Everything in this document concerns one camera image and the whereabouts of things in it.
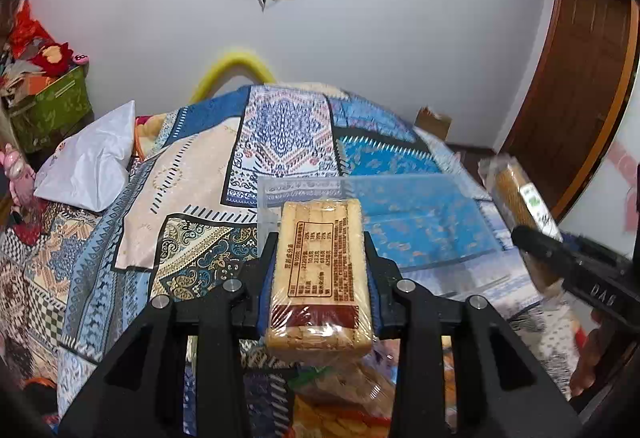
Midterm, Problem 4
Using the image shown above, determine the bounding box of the long cracker tube pack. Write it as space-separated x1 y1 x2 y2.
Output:
478 154 563 298

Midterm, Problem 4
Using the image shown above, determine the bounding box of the clear plastic storage box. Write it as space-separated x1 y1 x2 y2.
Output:
257 174 503 270

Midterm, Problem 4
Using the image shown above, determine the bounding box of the biscuit pack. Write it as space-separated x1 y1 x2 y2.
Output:
265 198 373 366

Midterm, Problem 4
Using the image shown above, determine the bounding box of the right hand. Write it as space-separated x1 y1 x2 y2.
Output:
570 309 604 397

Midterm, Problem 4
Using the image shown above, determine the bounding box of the snack pile on bed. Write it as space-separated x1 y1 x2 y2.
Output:
240 336 459 438

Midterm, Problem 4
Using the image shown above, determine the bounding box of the brown wooden door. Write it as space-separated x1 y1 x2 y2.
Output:
502 0 639 218

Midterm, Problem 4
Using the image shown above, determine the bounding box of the small cardboard box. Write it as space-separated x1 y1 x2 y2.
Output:
414 108 451 141

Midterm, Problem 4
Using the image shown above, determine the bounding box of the patterned blue bed quilt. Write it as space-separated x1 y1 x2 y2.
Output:
1 85 578 425

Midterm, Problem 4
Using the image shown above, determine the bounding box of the white pillow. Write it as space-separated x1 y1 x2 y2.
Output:
35 101 136 213

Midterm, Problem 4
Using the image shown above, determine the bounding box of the pink plush toy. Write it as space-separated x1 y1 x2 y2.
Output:
1 143 36 207

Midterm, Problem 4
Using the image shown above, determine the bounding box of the green storage box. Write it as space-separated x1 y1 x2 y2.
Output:
9 66 92 154

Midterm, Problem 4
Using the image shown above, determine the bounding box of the yellow hoop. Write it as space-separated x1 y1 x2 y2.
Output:
189 50 277 104

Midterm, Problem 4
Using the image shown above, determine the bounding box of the red plush flower toy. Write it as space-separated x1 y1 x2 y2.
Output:
30 42 74 78

